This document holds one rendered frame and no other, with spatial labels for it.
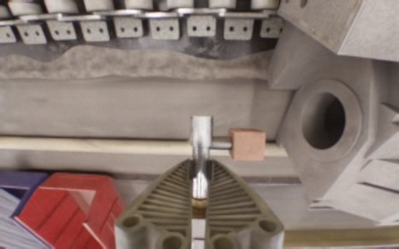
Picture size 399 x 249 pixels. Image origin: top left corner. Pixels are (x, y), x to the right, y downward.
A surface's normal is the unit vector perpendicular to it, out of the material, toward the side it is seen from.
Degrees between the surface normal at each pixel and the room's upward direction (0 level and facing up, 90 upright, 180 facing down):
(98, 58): 19
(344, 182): 2
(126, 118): 0
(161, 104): 0
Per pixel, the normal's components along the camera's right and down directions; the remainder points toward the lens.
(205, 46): -0.03, 0.51
